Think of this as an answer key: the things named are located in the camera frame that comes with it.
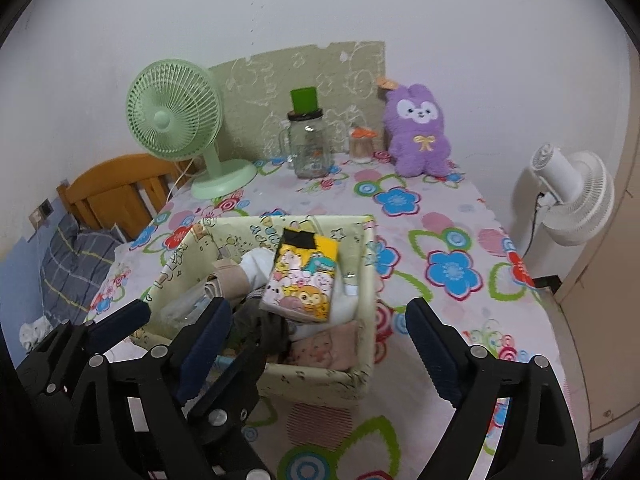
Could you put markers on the yellow cartoon tissue pack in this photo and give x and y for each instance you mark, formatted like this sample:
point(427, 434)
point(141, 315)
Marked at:
point(302, 280)

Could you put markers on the crumpled white cloth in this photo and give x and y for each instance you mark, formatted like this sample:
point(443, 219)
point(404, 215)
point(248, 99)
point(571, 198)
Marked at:
point(36, 334)

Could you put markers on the pink printed cloth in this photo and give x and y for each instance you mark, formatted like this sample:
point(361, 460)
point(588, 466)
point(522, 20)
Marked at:
point(327, 347)

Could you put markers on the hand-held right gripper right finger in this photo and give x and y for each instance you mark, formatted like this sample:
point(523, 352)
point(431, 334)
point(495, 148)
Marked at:
point(430, 350)

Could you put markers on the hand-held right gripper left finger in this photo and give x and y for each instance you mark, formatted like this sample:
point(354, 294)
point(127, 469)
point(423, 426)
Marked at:
point(205, 350)

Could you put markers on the glass jar with green lid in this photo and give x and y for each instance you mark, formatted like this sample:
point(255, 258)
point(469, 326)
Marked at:
point(310, 147)

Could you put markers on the green patterned wall panel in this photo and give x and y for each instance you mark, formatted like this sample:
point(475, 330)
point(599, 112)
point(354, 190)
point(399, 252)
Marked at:
point(265, 90)

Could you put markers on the green desk fan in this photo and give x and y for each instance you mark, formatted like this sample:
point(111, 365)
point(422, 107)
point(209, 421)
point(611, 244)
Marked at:
point(170, 110)

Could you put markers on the beige cloth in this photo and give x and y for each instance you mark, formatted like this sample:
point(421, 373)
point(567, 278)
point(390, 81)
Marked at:
point(227, 280)

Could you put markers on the white towel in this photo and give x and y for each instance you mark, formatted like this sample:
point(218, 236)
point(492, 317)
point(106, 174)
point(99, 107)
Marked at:
point(257, 267)

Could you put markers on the floral tablecloth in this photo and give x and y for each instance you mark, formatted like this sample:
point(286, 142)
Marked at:
point(450, 270)

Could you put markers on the grey plaid pillow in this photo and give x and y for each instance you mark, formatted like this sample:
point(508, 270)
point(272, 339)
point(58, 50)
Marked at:
point(75, 270)

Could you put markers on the cotton swab container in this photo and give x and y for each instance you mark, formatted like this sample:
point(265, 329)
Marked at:
point(361, 147)

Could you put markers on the beige door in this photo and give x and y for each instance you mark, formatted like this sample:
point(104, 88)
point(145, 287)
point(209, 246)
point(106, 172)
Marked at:
point(615, 260)

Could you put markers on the grey cloth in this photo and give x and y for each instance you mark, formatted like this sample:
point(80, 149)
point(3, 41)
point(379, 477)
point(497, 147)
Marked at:
point(272, 332)

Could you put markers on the purple plush bunny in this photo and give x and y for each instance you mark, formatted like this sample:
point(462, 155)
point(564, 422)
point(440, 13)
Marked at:
point(417, 135)

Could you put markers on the wall socket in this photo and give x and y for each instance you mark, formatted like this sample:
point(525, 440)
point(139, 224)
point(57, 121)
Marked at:
point(40, 212)

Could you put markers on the white standing fan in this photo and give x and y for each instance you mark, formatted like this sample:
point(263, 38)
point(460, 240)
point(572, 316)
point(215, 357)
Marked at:
point(575, 195)

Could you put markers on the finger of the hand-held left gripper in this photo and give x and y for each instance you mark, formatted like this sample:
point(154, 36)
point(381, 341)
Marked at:
point(235, 390)
point(122, 320)

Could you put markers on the clear plastic package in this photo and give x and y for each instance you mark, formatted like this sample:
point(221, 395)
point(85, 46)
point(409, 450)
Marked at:
point(185, 307)

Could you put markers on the printed fabric storage basket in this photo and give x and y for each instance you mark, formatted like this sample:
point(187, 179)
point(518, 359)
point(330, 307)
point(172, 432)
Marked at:
point(320, 385)

